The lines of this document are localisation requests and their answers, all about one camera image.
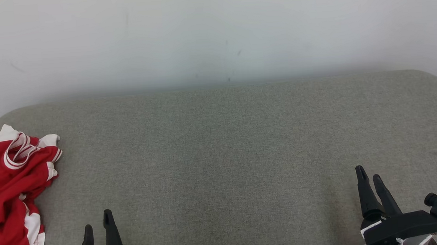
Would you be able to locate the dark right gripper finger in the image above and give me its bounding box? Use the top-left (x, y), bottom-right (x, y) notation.
top-left (355, 164), bottom-right (386, 222)
top-left (372, 173), bottom-right (403, 219)

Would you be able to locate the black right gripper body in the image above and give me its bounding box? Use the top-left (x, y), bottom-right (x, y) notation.
top-left (359, 209), bottom-right (437, 245)

